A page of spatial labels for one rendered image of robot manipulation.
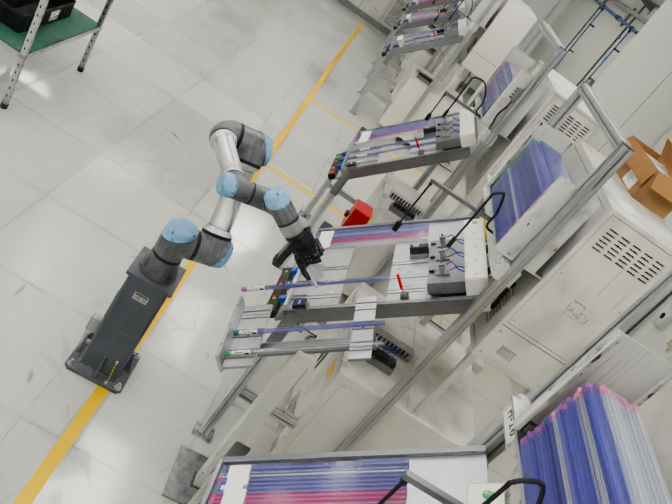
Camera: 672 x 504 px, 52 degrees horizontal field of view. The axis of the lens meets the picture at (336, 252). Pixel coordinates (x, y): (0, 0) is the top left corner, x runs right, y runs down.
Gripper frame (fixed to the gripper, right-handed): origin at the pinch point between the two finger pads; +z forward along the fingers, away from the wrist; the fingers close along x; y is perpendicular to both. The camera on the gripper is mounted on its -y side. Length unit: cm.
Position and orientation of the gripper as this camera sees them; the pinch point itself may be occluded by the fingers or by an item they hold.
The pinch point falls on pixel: (314, 283)
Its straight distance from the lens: 229.2
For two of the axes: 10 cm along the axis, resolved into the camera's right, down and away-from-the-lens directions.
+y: 9.1, -3.0, -2.9
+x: 1.0, -5.1, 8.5
